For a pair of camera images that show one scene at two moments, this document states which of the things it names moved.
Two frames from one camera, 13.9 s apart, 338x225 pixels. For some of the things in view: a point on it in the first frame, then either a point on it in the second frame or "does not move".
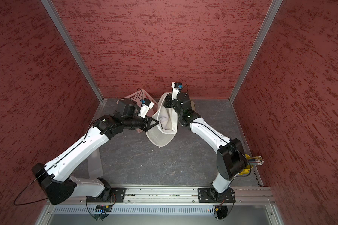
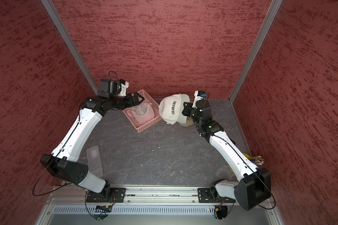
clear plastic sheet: [95, 165] does not move
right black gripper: [169, 99] -> [187, 106]
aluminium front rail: [250, 195] does not move
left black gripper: [147, 126] -> [131, 103]
